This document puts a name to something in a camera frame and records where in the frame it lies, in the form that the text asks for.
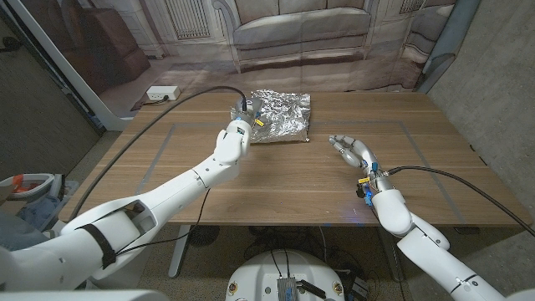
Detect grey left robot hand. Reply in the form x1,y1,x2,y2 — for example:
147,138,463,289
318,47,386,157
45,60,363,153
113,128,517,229
230,96,265,126

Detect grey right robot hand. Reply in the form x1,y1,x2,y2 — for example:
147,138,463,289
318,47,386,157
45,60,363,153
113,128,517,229
328,134,381,176

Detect aluminum foil sheet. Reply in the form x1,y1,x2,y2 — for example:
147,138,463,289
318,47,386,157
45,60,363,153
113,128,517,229
249,89,313,144

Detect printed living room backdrop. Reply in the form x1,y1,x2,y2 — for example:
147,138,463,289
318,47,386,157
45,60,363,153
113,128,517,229
16,0,459,119

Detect white power strip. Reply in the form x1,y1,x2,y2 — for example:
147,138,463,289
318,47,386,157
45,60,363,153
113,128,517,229
145,85,181,102

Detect dark round floor fan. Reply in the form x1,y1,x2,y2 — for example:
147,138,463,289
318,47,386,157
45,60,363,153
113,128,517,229
187,225,221,248

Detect grey power adapter box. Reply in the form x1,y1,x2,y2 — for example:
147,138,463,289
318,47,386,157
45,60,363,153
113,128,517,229
351,276,371,297

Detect black connector bar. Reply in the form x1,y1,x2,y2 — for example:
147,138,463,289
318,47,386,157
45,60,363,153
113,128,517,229
297,279,328,300

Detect grey blue backdrop pole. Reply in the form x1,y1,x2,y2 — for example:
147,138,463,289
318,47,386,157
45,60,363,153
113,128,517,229
415,0,482,94

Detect grey finned module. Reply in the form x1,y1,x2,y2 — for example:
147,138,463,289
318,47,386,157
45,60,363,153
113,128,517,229
277,276,298,301

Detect white robot torso base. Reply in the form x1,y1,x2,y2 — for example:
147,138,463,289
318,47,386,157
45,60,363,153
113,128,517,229
225,249,347,301

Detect white container with orange item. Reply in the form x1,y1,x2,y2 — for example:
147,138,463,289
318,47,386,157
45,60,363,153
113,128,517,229
0,173,66,201

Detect blue fabric bundle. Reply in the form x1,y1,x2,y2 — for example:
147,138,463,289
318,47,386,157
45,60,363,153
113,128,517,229
18,195,59,229

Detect person leg in jeans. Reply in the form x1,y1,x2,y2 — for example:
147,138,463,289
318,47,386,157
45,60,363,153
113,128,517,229
0,211,51,252

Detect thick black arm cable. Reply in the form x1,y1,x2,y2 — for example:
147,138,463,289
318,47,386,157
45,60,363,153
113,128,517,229
66,85,248,222
384,165,535,238

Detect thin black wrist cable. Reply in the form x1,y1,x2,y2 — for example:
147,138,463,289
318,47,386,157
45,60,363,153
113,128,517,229
115,187,212,257

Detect white backdrop frame pole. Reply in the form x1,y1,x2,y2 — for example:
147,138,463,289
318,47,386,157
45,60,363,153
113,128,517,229
6,0,135,133

